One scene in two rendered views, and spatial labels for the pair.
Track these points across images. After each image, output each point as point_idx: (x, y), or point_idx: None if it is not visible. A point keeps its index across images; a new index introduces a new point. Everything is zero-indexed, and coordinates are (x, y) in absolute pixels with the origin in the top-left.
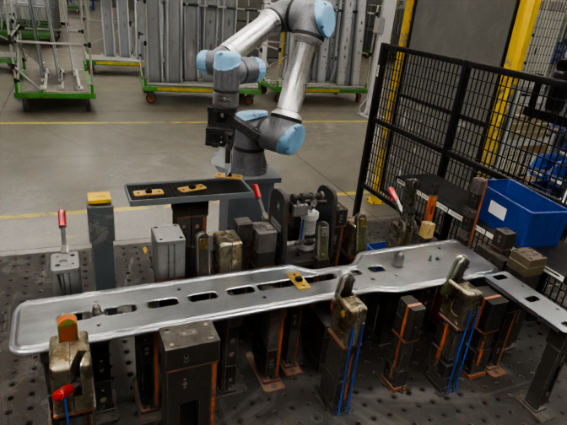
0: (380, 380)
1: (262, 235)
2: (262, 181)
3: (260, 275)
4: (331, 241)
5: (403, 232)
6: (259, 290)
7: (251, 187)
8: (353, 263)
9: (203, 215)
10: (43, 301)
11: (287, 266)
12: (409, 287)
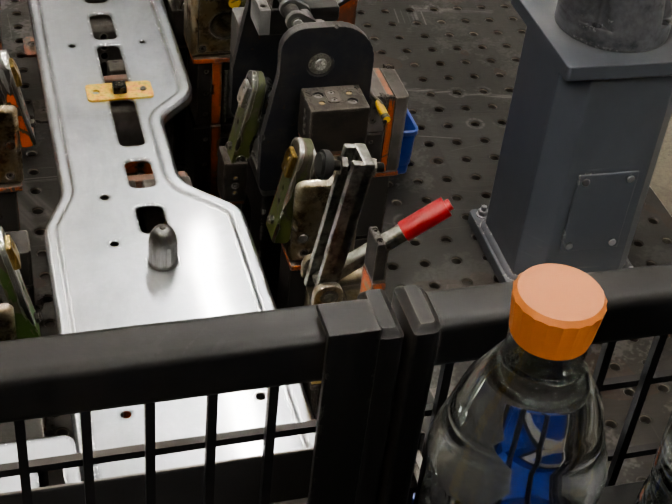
0: None
1: (232, 16)
2: (544, 44)
3: (152, 51)
4: (259, 143)
5: (311, 292)
6: (96, 43)
7: (537, 45)
8: (178, 180)
9: None
10: None
11: (180, 85)
12: (56, 252)
